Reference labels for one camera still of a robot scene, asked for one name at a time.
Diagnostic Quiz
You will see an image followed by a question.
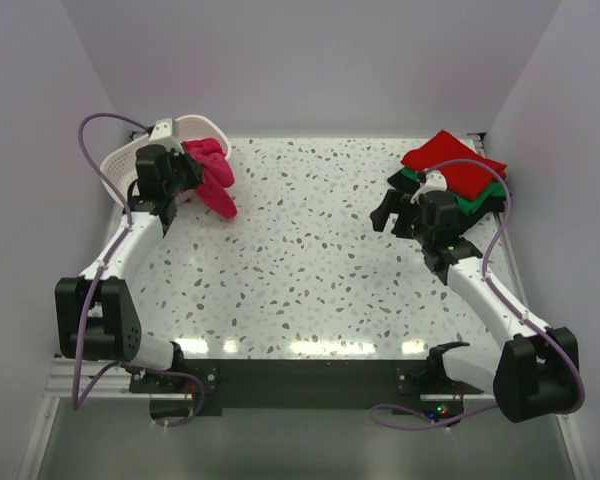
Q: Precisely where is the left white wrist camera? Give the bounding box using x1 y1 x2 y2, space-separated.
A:
148 118 179 150

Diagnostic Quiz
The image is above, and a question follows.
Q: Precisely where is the white perforated plastic basket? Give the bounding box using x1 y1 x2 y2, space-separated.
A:
100 115 232 193

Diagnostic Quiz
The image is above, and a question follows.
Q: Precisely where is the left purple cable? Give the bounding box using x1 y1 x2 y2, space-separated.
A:
72 113 211 429

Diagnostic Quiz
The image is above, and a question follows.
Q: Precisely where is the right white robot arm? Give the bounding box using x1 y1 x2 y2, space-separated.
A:
370 189 585 423

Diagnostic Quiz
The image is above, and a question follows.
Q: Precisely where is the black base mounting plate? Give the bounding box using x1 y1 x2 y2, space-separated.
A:
129 359 478 418

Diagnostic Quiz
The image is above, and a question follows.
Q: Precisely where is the folded black t-shirt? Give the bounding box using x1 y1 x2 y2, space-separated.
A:
386 170 507 235

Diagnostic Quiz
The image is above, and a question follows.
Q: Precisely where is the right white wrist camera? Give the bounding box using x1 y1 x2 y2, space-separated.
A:
410 170 447 204

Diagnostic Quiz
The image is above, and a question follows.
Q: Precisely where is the folded green t-shirt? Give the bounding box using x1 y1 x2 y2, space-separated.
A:
400 167 510 217

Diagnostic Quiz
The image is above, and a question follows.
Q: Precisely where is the magenta pink t-shirt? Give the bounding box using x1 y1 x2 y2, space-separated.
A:
183 138 238 220

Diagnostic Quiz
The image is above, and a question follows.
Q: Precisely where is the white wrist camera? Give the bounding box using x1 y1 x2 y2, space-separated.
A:
148 118 179 150
410 170 447 204

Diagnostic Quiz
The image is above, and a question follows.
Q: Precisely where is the folded red t-shirt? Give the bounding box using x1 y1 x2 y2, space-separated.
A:
401 130 507 201

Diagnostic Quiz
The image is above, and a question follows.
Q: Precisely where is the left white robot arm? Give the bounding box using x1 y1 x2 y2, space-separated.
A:
55 144 204 392

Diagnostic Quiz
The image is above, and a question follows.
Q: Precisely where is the aluminium frame rail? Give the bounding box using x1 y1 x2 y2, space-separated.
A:
42 354 136 399

